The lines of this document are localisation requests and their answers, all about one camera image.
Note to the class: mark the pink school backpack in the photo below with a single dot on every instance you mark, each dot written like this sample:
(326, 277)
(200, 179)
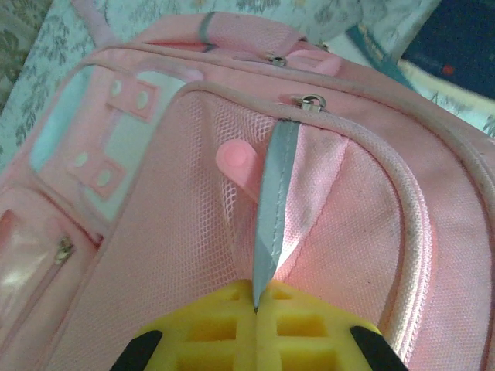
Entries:
(174, 232)

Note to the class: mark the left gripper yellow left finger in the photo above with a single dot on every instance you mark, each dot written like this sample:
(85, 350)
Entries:
(209, 328)

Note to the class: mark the dark blue book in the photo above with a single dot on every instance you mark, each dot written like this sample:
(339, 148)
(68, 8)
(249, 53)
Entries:
(456, 38)

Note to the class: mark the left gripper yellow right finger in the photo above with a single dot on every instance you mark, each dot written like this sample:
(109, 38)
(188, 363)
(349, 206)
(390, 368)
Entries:
(305, 332)

